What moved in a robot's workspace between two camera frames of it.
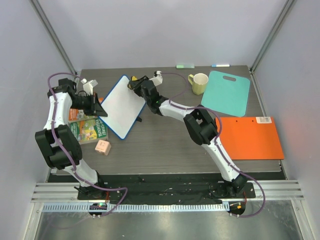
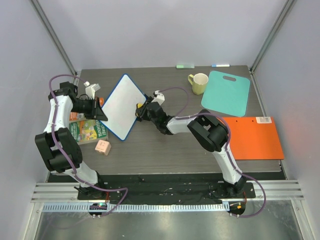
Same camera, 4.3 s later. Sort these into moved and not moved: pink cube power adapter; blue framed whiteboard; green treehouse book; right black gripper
Moved: right black gripper
Not moved: blue framed whiteboard; pink cube power adapter; green treehouse book
